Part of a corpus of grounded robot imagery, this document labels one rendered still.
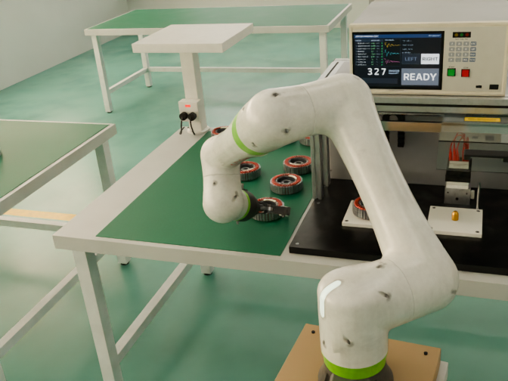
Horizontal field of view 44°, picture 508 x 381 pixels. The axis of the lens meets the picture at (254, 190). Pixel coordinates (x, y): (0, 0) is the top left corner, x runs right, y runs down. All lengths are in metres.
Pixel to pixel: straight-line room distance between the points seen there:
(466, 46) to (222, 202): 0.80
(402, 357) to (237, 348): 1.37
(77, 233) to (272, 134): 1.01
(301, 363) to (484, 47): 1.01
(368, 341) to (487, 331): 1.62
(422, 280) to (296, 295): 1.75
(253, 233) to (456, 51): 0.79
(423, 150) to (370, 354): 1.03
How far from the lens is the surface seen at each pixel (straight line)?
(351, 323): 1.16
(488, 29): 1.86
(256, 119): 1.26
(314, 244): 1.80
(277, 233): 1.91
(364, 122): 1.31
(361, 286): 1.16
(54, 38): 8.01
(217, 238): 1.92
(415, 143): 2.10
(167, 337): 2.79
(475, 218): 1.93
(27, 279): 3.44
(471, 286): 1.73
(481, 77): 1.90
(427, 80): 1.90
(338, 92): 1.31
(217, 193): 1.64
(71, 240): 2.09
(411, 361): 1.38
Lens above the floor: 1.69
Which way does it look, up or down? 25 degrees down
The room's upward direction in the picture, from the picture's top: 5 degrees counter-clockwise
